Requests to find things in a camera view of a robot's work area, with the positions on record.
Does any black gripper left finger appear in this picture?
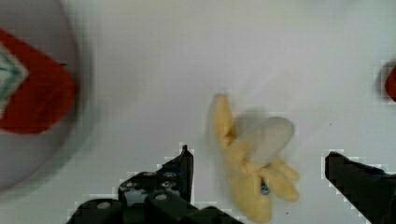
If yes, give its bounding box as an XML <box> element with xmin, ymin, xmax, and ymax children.
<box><xmin>66</xmin><ymin>146</ymin><xmax>243</xmax><ymax>224</ymax></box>

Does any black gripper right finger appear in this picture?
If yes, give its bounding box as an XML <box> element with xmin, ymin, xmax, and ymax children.
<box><xmin>325</xmin><ymin>151</ymin><xmax>396</xmax><ymax>224</ymax></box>

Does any yellow peeled plush banana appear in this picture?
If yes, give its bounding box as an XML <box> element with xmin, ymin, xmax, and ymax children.
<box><xmin>213</xmin><ymin>93</ymin><xmax>300</xmax><ymax>224</ymax></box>

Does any red toy strawberry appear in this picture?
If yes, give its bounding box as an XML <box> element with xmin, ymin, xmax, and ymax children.
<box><xmin>385</xmin><ymin>67</ymin><xmax>396</xmax><ymax>102</ymax></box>

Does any grey round plate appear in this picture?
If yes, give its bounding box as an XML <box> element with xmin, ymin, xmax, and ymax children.
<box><xmin>1</xmin><ymin>0</ymin><xmax>92</xmax><ymax>192</ymax></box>

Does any red ketchup bottle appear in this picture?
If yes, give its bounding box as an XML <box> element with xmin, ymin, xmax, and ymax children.
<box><xmin>1</xmin><ymin>30</ymin><xmax>77</xmax><ymax>134</ymax></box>

